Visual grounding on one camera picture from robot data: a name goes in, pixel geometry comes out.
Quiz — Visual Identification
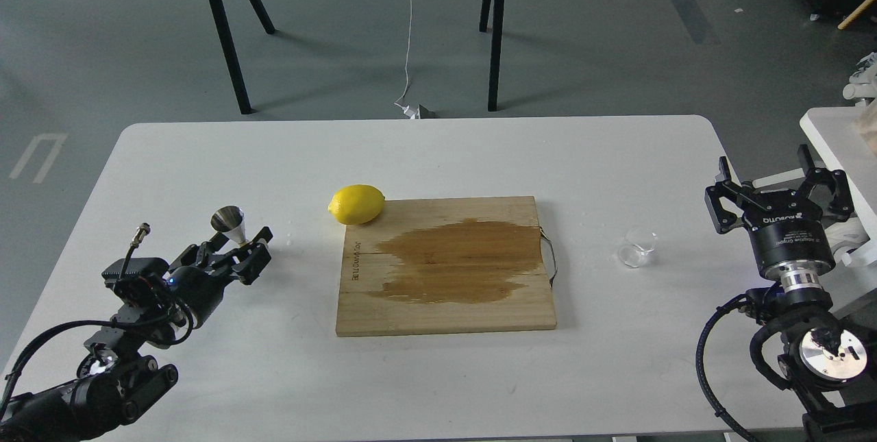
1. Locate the small clear glass beaker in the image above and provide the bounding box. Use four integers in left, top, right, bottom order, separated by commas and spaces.
616, 226, 658, 269

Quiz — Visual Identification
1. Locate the yellow lemon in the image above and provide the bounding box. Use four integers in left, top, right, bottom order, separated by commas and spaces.
327, 185, 385, 225

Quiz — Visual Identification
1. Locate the white cable on floor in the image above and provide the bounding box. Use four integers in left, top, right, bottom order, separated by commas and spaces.
394, 0, 436, 120

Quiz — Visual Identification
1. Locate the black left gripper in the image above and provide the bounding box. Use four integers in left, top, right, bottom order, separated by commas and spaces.
166, 226, 273, 328

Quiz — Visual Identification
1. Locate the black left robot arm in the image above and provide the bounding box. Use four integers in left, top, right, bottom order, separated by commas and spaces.
2, 227, 273, 441

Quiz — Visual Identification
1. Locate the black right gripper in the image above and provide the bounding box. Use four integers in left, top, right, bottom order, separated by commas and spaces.
704, 145, 857, 283

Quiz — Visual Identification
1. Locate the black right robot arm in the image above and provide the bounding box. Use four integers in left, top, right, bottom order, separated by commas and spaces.
695, 145, 876, 441

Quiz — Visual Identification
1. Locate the wooden cutting board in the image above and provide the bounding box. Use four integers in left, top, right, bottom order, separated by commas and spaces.
335, 195, 557, 338

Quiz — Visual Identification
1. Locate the steel cocktail jigger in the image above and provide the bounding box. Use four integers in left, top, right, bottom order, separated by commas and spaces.
210, 205, 251, 247

